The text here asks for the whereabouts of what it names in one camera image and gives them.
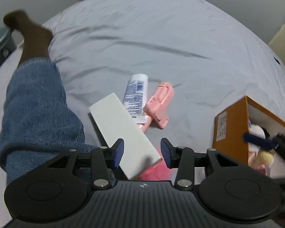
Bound orange white storage box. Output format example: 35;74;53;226
213;96;285;178

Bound pink folding phone holder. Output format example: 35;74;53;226
138;82;174;133

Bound long white glasses box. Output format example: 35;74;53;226
89;93;162;179

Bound pink fluffy peach plush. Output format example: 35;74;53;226
138;159;172;181

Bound yellow crochet doll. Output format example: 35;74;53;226
250;150;275;177

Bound white blue cream tube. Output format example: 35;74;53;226
122;74;148;124

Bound left leg in jeans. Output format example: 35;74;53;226
0;10;93;183

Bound grey bed sheet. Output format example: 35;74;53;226
0;0;285;195

